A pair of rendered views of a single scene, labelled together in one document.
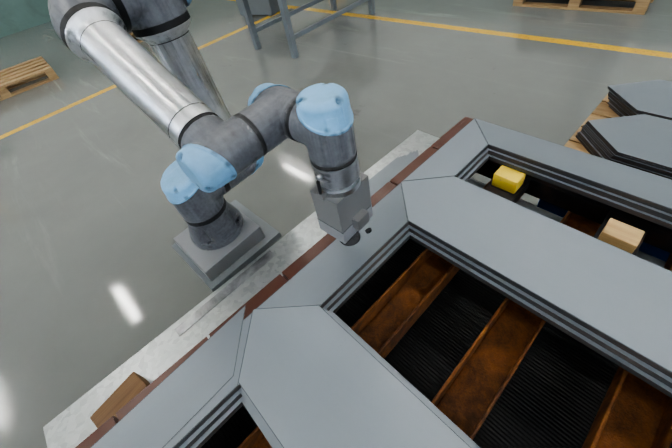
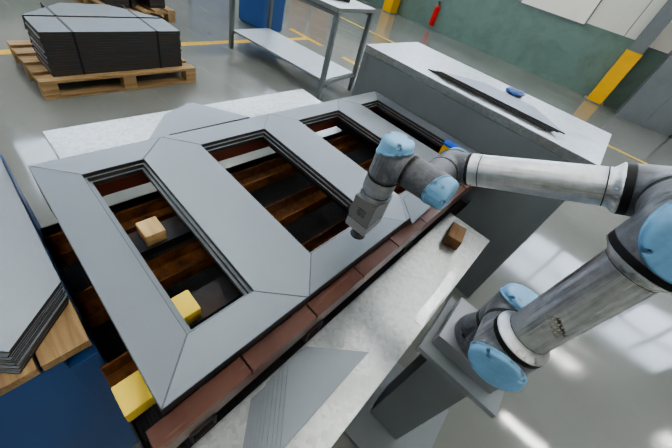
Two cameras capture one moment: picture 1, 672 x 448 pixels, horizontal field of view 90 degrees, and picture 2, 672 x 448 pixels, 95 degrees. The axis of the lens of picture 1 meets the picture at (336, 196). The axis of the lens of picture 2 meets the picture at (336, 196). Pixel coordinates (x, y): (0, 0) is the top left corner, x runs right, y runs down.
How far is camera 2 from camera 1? 102 cm
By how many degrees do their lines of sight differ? 94
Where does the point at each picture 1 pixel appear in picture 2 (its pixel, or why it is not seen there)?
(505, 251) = (252, 217)
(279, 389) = not seen: hidden behind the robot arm
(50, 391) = (558, 377)
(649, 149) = (24, 276)
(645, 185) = (97, 238)
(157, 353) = (458, 261)
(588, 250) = (200, 206)
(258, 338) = (397, 208)
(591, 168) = (116, 266)
